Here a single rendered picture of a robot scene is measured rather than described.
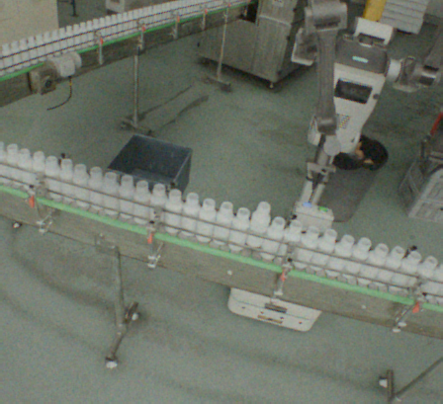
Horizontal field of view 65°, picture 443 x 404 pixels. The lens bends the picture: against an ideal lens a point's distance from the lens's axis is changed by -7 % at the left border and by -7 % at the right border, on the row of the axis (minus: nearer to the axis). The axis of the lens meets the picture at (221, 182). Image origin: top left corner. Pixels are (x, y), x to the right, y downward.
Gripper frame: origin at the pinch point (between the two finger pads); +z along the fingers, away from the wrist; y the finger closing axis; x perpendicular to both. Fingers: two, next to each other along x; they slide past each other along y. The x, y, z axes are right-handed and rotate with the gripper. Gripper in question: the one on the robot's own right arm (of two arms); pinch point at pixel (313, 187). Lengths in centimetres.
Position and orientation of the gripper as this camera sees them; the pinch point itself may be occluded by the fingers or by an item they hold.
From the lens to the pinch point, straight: 134.6
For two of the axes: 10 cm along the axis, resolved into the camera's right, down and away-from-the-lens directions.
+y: 9.6, 2.5, -1.0
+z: -2.1, 9.3, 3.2
